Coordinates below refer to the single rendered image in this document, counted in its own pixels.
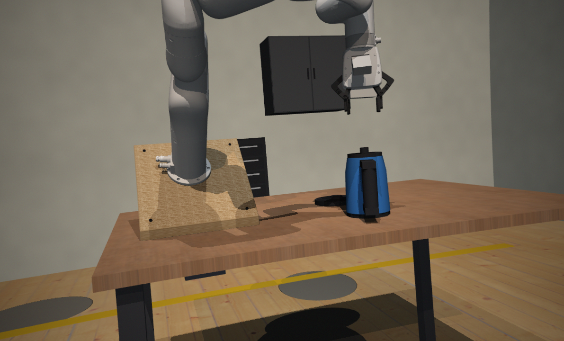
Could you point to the blue kettle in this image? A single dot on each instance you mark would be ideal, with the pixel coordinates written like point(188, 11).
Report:
point(367, 193)

